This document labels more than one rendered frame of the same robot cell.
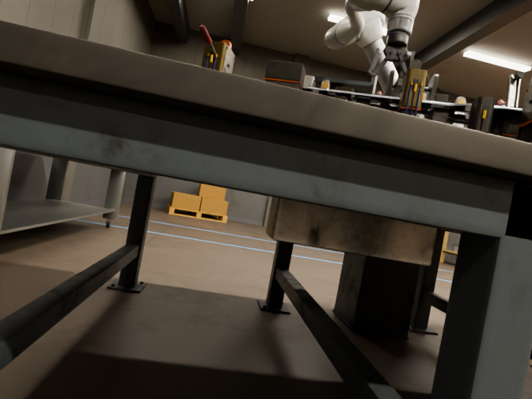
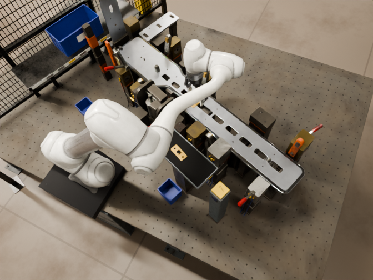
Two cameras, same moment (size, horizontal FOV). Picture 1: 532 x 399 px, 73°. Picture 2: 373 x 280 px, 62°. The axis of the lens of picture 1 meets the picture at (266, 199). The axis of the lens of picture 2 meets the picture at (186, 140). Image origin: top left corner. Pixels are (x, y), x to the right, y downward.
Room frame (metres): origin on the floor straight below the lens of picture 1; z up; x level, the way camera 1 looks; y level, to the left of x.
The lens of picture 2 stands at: (2.14, 0.22, 2.51)
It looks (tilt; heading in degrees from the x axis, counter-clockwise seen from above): 63 degrees down; 220
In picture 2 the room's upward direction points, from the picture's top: 7 degrees counter-clockwise
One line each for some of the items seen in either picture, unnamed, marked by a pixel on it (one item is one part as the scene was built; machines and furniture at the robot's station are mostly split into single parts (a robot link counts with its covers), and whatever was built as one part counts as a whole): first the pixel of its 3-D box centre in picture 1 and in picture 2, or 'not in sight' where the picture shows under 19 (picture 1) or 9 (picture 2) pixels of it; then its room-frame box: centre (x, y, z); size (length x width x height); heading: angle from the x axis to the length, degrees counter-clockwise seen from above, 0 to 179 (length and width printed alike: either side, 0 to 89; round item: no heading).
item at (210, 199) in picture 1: (199, 199); not in sight; (6.85, 1.26, 0.33); 1.18 x 0.89 x 0.66; 98
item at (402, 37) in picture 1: (396, 48); (195, 80); (1.31, -0.37, 1.20); 0.08 x 0.07 x 0.09; 78
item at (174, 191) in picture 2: not in sight; (170, 191); (1.78, -0.25, 0.75); 0.11 x 0.10 x 0.09; 78
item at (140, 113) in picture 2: not in sight; (144, 131); (1.59, -0.56, 0.89); 0.09 x 0.08 x 0.38; 168
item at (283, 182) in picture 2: (379, 102); (199, 103); (1.31, -0.34, 1.00); 1.38 x 0.22 x 0.02; 78
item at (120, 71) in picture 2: not in sight; (127, 88); (1.39, -0.86, 0.87); 0.10 x 0.07 x 0.35; 168
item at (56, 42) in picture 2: not in sight; (75, 30); (1.32, -1.28, 1.10); 0.30 x 0.17 x 0.13; 169
